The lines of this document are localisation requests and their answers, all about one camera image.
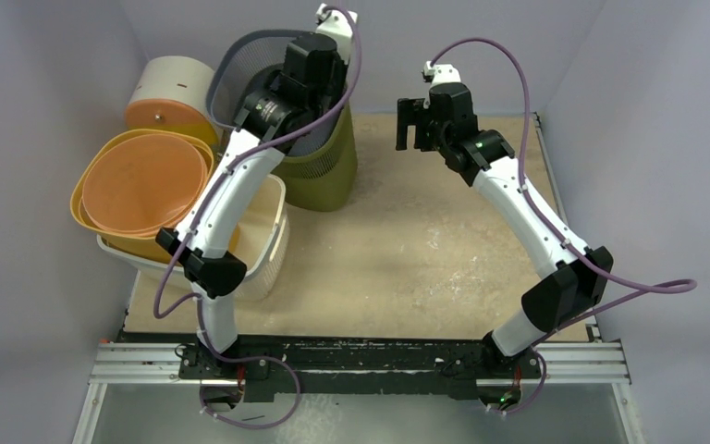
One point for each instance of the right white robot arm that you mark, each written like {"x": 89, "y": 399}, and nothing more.
{"x": 568, "y": 286}

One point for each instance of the orange plastic bucket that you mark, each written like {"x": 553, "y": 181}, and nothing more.
{"x": 144, "y": 184}

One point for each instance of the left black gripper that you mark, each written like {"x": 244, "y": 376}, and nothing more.
{"x": 340, "y": 68}

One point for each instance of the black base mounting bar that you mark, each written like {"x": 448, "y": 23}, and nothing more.
{"x": 259, "y": 367}

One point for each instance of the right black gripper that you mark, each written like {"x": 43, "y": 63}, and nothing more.
{"x": 408, "y": 122}

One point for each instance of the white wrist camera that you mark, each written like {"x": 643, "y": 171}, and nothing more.
{"x": 435, "y": 74}
{"x": 334, "y": 24}

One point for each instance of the olive green slatted bin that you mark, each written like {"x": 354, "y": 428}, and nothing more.
{"x": 323, "y": 180}

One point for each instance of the aluminium rail frame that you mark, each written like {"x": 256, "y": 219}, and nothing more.
{"x": 139, "y": 361}

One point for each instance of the grey slatted waste bin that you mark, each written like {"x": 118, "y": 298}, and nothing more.
{"x": 236, "y": 94}

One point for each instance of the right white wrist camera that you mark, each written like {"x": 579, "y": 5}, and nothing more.
{"x": 435, "y": 74}

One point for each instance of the white cylinder orange-yellow face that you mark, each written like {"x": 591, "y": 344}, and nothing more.
{"x": 170, "y": 95}

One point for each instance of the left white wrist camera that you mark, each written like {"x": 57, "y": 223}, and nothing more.
{"x": 334, "y": 24}

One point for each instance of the white perforated basket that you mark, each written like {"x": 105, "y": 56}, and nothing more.
{"x": 262, "y": 244}

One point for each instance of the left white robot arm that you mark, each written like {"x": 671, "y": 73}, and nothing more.
{"x": 200, "y": 241}

